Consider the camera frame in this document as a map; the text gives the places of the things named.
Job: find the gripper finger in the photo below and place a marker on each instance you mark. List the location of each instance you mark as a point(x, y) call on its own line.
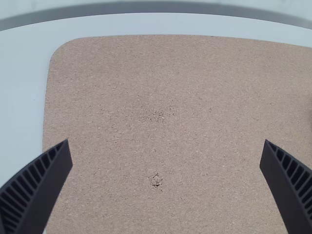
point(31, 195)
point(292, 195)

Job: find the cork mat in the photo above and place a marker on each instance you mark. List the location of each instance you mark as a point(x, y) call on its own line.
point(170, 97)

